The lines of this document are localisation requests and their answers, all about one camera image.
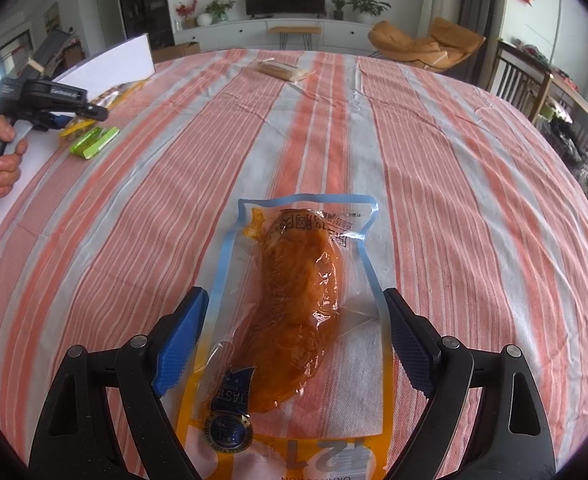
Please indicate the wall picture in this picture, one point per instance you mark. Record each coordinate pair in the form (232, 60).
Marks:
(52, 17)

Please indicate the red flowers in vase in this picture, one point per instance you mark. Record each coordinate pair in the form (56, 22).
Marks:
(186, 10)

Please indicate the clear yellow-edged snack packet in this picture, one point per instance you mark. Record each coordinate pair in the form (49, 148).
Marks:
(116, 95)

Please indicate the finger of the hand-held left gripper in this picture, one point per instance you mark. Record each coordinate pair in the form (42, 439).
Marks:
(94, 112)
(59, 122)

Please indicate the curved lamp pole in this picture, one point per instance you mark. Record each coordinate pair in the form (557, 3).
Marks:
(557, 10)

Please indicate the orange lounge chair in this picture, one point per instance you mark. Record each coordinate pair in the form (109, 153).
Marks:
(423, 47)

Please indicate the white television cabinet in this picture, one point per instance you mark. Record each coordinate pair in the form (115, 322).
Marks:
(344, 32)

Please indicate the wooden chair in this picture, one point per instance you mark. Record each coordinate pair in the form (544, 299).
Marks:
(513, 75)

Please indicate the brown biscuit packet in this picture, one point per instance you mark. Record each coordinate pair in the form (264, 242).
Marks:
(284, 70)

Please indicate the small potted plant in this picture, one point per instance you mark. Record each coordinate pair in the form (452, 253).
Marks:
(338, 9)

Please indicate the green plant in vase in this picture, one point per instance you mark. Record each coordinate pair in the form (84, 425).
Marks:
(219, 7)

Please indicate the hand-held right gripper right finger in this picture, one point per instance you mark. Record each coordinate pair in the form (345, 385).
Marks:
(409, 347)

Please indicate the person's left hand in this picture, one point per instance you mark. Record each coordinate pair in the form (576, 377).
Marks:
(6, 172)

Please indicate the wooden bench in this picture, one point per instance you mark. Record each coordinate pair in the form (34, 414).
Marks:
(294, 30)

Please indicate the grey curtain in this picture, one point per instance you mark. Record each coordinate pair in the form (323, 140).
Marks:
(481, 0)

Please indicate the cluttered wooden dining table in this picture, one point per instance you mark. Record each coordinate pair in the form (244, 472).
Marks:
(583, 115)

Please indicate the cardboard box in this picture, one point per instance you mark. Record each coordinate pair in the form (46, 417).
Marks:
(176, 52)

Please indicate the large potted plant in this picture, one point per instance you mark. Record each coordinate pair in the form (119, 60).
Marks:
(367, 5)

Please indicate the orange striped tablecloth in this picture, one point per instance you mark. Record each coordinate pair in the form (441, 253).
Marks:
(423, 185)

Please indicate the dark tall cabinet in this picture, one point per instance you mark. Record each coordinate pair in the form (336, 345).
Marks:
(144, 0)

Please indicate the white board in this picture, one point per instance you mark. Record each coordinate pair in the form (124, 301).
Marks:
(119, 62)

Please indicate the yellow snack packet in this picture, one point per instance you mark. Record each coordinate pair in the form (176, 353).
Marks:
(76, 131)

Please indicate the orange chicken breast packet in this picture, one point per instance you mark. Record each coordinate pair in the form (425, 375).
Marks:
(294, 280)

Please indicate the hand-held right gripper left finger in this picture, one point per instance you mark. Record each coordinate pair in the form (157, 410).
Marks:
(181, 342)

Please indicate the green snack packet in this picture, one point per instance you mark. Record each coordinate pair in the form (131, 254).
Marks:
(96, 141)

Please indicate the white round vase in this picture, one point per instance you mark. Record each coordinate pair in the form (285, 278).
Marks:
(203, 20)

